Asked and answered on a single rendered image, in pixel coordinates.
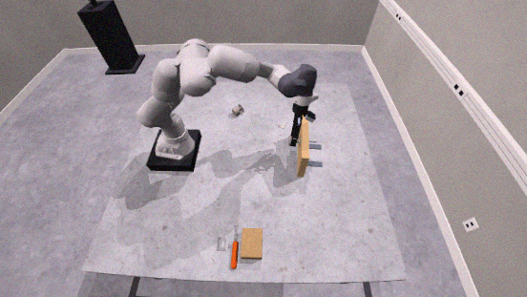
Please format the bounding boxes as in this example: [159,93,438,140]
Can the tan wooden slab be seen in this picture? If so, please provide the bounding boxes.
[297,116,309,178]

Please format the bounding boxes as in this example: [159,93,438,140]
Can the orange-handled screwdriver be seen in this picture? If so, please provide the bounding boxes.
[231,225,239,269]

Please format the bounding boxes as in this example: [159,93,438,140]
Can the tan cardboard box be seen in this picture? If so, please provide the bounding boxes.
[241,228,263,260]

